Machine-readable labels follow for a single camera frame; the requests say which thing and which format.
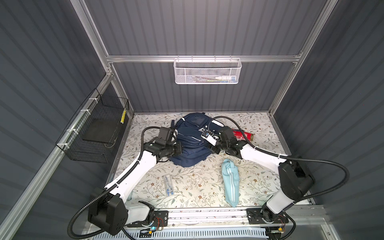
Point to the clear plastic ruler set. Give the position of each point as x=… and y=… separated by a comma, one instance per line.
x=168, y=185

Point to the black wire wall basket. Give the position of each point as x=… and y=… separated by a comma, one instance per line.
x=97, y=131

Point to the light blue pencil pouch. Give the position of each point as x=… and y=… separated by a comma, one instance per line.
x=231, y=179

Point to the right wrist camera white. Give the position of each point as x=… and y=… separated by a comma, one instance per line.
x=209, y=138

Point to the pens in white basket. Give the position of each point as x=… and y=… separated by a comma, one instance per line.
x=215, y=79

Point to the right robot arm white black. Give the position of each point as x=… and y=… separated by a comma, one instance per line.
x=295, y=178

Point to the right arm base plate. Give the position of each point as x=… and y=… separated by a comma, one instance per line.
x=265, y=216

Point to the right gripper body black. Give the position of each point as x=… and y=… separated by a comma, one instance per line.
x=219, y=146

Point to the navy blue student backpack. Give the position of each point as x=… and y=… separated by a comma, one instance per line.
x=189, y=133

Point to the red card pack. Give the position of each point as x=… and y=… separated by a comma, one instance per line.
x=240, y=136

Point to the white wire mesh basket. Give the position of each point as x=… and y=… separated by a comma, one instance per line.
x=185, y=68

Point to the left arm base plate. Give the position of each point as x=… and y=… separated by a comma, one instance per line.
x=156, y=219

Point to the aluminium front rail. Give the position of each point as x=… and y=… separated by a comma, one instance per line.
x=221, y=217

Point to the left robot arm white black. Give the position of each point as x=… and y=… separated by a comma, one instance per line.
x=112, y=212

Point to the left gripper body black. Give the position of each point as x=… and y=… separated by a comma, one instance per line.
x=174, y=149

